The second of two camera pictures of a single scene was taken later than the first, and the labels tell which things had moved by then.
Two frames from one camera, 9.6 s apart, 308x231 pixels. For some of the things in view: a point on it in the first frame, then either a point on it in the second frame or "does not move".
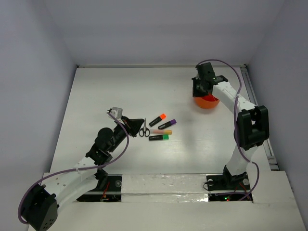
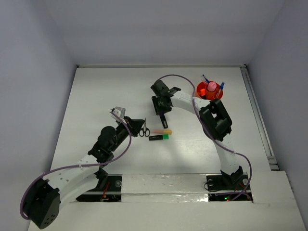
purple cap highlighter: x=171 y=122 → x=163 y=121
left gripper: x=130 y=125 does not move
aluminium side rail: x=251 y=94 does not move
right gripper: x=195 y=93 → x=160 y=109
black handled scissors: x=144 y=129 does not move
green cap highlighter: x=160 y=137 does not move
